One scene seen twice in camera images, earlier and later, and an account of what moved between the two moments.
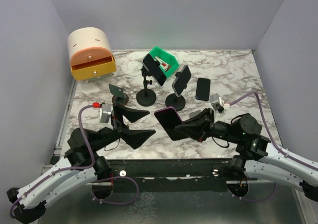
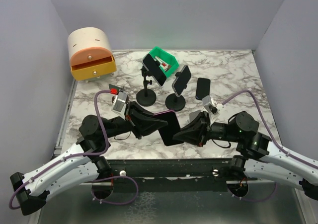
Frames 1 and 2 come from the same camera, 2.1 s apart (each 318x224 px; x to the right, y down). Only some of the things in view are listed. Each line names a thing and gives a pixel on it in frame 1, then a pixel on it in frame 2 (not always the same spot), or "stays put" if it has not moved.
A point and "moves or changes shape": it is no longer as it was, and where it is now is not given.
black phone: [203, 89] stays put
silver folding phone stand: [193, 113] stays put
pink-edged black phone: [169, 118] moves or changes shape
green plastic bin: [170, 58] stays put
